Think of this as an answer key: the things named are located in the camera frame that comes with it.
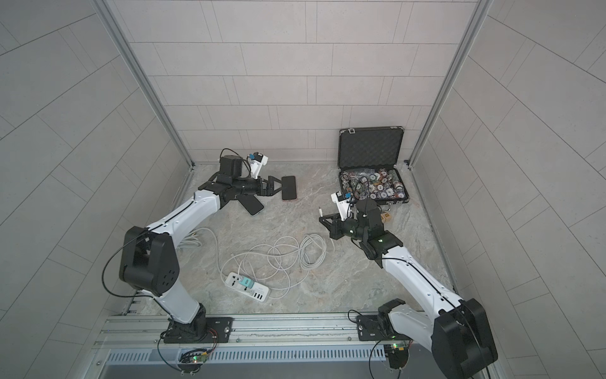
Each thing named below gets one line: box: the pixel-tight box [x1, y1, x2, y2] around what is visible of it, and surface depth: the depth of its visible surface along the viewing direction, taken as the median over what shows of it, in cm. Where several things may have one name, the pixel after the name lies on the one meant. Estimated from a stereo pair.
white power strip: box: [224, 271, 270, 303], surface depth 78 cm
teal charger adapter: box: [238, 275, 255, 289], surface depth 75 cm
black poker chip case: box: [337, 126, 411, 205], surface depth 107 cm
